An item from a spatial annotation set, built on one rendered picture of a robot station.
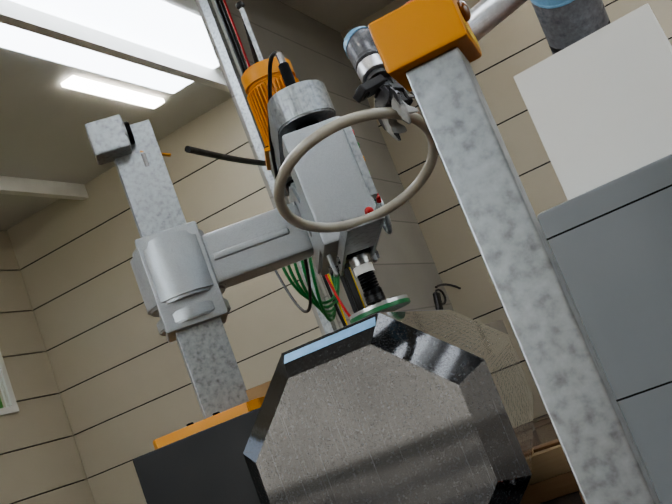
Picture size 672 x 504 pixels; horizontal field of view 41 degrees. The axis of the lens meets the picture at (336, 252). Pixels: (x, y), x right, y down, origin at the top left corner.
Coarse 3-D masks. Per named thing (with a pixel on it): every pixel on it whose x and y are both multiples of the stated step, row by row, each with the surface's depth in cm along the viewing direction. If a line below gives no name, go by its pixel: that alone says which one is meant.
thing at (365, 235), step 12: (384, 216) 270; (360, 228) 272; (372, 228) 278; (348, 240) 281; (360, 240) 289; (372, 240) 296; (348, 252) 300; (372, 252) 315; (336, 264) 335; (348, 264) 333
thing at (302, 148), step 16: (368, 112) 232; (384, 112) 233; (320, 128) 232; (336, 128) 231; (304, 144) 233; (432, 144) 251; (288, 160) 236; (432, 160) 257; (288, 176) 240; (416, 192) 266; (288, 208) 252; (384, 208) 269; (304, 224) 260; (320, 224) 264; (336, 224) 267; (352, 224) 269
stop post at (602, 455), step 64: (448, 0) 120; (384, 64) 123; (448, 64) 122; (448, 128) 121; (512, 192) 118; (512, 256) 118; (512, 320) 117; (576, 320) 115; (576, 384) 114; (576, 448) 114
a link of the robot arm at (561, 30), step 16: (544, 0) 207; (560, 0) 205; (576, 0) 205; (592, 0) 207; (544, 16) 210; (560, 16) 208; (576, 16) 207; (592, 16) 208; (544, 32) 216; (560, 32) 211; (576, 32) 210; (592, 32) 210; (560, 48) 214
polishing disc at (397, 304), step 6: (396, 300) 302; (402, 300) 303; (408, 300) 306; (378, 306) 300; (384, 306) 300; (390, 306) 300; (396, 306) 307; (402, 306) 315; (366, 312) 301; (372, 312) 300; (354, 318) 304; (360, 318) 302
